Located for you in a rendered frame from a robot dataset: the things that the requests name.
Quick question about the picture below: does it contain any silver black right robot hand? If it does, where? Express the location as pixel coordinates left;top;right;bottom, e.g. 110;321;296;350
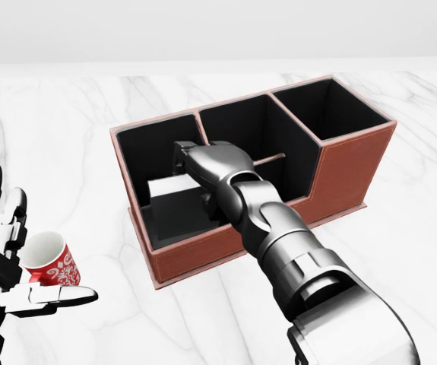
172;140;261;222

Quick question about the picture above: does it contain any red-brown desk caddy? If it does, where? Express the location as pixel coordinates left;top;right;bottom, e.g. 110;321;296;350
109;74;399;291

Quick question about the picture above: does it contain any red patterned mug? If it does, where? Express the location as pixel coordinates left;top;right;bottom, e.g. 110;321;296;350
20;230;82;287

